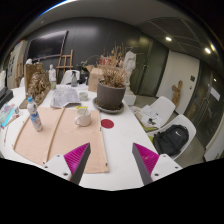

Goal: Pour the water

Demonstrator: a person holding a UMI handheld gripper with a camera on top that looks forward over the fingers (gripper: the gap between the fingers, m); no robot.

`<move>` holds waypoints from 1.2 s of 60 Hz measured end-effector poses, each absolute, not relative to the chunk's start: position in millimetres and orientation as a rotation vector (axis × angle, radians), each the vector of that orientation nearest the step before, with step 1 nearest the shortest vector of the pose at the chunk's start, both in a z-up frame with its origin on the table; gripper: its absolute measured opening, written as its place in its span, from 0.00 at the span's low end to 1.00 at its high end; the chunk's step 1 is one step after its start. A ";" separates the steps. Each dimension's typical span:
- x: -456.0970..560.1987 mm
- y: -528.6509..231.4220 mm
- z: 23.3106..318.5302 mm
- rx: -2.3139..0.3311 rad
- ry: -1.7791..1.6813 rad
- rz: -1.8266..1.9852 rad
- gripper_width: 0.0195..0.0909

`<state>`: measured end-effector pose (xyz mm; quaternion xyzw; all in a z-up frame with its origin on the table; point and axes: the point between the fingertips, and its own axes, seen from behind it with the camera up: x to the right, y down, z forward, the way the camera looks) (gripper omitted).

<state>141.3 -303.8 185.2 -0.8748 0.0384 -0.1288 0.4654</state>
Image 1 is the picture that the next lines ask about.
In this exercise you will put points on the loose white papers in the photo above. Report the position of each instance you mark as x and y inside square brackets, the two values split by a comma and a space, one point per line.
[148, 116]

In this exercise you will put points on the open printed booklet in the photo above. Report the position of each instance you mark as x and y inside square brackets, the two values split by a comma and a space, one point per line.
[64, 96]

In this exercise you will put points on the white blue-capped drink bottle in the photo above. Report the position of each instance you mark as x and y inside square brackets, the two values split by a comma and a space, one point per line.
[35, 116]

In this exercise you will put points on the brown cardboard box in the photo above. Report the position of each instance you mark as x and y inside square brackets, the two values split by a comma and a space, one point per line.
[94, 78]

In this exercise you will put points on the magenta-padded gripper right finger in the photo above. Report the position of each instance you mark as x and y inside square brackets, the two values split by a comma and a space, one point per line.
[163, 165]

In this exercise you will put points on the wooden easel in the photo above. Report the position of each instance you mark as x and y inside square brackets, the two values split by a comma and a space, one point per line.
[61, 65]

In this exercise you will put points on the white chair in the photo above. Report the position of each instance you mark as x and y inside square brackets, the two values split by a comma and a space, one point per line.
[165, 106]
[67, 76]
[186, 121]

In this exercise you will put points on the small white figurine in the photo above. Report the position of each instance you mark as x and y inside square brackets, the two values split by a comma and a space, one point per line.
[52, 76]

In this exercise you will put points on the grey plant saucer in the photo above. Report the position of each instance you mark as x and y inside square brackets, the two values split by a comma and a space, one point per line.
[115, 111]

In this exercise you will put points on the dark wall board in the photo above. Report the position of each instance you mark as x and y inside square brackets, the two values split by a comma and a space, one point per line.
[46, 45]

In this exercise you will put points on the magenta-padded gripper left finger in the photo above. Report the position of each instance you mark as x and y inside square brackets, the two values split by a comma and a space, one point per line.
[58, 165]

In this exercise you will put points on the white cabinet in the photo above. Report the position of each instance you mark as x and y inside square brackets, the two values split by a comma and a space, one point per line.
[16, 60]

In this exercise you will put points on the colourful booklet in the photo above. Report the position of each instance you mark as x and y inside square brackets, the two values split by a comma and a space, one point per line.
[7, 115]

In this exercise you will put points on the grey spray bottle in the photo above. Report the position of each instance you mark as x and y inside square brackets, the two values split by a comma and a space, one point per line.
[74, 80]

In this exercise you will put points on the black backpack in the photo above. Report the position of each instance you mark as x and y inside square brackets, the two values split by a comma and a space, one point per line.
[171, 140]

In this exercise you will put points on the grey pot with dried plant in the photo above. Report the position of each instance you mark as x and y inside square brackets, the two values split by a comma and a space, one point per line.
[110, 95]

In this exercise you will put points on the flat round red coaster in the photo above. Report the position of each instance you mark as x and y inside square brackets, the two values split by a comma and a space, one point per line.
[107, 123]

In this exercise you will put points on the white plaster statue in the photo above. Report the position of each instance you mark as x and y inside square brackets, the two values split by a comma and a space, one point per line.
[130, 65]

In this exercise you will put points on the long ceiling light strip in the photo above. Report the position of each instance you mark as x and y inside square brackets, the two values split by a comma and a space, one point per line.
[58, 6]

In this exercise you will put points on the white ceramic mug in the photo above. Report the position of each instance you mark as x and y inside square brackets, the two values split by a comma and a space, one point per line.
[84, 118]

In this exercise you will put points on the black desk device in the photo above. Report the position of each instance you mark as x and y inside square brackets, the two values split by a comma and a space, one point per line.
[5, 96]

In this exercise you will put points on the round ceiling light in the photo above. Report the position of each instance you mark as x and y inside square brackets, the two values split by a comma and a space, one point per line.
[168, 38]
[207, 50]

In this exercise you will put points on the yellow tag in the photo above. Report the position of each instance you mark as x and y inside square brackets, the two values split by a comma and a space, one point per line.
[81, 107]

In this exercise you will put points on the light wooden drawing board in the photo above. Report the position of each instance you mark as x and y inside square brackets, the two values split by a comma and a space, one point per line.
[38, 141]

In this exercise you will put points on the wooden wall figure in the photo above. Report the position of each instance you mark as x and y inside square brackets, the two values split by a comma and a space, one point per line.
[176, 93]

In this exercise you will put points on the small round white tin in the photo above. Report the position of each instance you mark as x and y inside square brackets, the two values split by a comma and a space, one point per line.
[83, 96]

